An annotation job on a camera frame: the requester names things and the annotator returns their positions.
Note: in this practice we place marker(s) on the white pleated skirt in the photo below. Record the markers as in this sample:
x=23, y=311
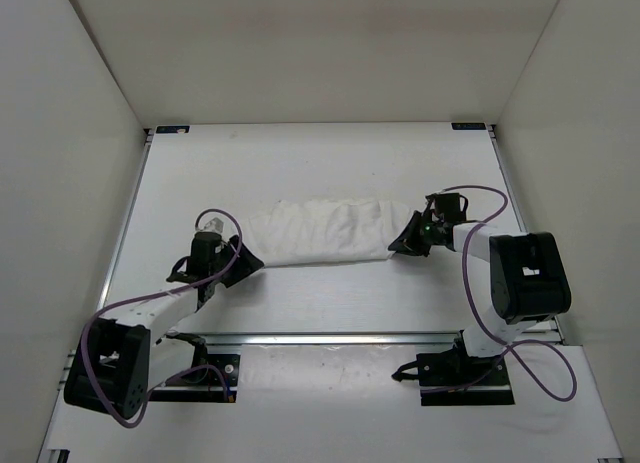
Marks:
x=324, y=232

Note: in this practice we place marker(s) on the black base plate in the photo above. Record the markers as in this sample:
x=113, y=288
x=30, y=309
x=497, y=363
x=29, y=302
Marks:
x=184, y=369
x=452, y=378

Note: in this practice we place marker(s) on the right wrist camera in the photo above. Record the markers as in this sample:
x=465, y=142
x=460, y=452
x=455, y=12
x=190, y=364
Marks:
x=434, y=199

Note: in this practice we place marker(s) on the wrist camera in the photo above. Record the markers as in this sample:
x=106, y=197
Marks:
x=214, y=225
x=434, y=199

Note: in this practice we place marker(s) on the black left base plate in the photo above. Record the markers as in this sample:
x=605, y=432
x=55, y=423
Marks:
x=184, y=369

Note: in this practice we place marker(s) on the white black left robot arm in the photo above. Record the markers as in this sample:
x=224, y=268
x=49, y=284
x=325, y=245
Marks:
x=129, y=349

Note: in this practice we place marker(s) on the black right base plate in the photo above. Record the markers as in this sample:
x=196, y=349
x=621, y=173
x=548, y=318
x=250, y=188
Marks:
x=452, y=378

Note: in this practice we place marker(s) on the blue corner label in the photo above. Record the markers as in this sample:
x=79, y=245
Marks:
x=172, y=129
x=468, y=126

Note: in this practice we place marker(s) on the aluminium table frame rail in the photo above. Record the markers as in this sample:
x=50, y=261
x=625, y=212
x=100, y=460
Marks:
x=245, y=169

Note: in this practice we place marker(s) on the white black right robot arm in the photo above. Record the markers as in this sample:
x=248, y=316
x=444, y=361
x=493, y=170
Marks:
x=527, y=280

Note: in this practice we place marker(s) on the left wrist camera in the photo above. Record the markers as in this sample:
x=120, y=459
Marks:
x=214, y=225

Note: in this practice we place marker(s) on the blue left corner label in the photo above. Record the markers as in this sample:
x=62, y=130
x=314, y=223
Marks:
x=172, y=129

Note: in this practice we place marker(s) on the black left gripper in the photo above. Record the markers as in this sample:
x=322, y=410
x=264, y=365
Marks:
x=246, y=264

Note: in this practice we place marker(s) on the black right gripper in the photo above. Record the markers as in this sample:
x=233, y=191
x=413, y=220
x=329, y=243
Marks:
x=407, y=243

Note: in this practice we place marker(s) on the blue right corner label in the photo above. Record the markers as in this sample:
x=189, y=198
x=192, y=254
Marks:
x=468, y=126

